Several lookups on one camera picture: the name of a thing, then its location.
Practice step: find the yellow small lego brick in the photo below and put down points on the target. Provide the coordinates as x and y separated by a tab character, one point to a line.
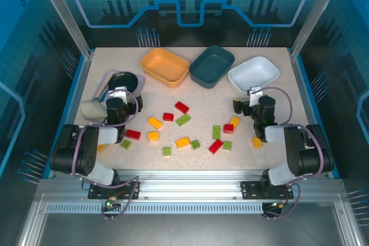
153	136
256	141
235	121

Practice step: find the red small lego brick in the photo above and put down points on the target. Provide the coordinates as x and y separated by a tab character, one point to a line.
228	128

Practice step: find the red long lego brick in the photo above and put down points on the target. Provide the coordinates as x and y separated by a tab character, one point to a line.
216	146
133	134
182	107

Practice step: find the red sloped lego brick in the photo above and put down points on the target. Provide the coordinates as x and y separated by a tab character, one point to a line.
168	117

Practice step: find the white plastic container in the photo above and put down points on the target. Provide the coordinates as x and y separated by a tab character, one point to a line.
253	73

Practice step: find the green small lego brick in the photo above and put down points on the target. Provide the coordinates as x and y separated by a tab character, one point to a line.
195	144
125	144
166	151
227	145

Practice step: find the yellow plastic container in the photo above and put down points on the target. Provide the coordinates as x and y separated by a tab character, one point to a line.
164	66

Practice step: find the teal plastic container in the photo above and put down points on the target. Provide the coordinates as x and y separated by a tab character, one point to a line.
210	67

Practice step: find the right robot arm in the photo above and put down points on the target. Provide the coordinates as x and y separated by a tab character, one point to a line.
302	153

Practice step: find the lavender tray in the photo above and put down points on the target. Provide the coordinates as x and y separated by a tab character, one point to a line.
140	80

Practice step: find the yellow long lego brick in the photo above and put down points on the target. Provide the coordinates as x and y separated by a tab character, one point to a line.
155	122
183	142

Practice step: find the beige cloth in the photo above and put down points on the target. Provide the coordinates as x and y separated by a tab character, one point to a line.
92	110

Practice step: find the black round plate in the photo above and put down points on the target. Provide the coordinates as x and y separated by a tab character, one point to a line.
124	80

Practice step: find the green long lego brick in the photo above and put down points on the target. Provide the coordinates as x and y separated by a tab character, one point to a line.
216	132
183	120

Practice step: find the small connector with green LED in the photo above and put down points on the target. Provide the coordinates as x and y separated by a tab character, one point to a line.
111	203
276	205

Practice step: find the grey metal panel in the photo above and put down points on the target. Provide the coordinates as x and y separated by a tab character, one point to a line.
184	228

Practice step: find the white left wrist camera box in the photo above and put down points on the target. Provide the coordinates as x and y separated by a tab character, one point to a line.
118	94

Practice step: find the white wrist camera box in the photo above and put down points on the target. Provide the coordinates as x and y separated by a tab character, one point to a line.
255	96
118	94

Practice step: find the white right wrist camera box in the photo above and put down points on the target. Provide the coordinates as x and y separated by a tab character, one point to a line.
255	96

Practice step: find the blue table side rail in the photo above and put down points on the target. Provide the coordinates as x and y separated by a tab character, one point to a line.
68	113
312	102

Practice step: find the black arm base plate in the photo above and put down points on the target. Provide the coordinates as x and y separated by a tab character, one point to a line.
129	189
250	189

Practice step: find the aluminium mounting rail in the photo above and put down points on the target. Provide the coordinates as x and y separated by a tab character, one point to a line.
187	185

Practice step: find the aluminium frame post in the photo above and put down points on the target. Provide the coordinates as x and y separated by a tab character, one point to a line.
317	12
63	12

